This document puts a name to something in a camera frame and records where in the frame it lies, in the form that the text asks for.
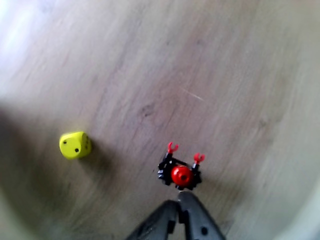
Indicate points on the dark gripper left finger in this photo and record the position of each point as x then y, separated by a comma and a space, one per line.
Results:
157, 222

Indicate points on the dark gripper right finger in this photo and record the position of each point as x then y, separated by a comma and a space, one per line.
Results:
197, 220

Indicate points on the black red lego figure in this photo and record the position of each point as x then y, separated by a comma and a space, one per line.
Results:
182, 175

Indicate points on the lime yellow die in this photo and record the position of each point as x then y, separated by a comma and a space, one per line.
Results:
73, 146

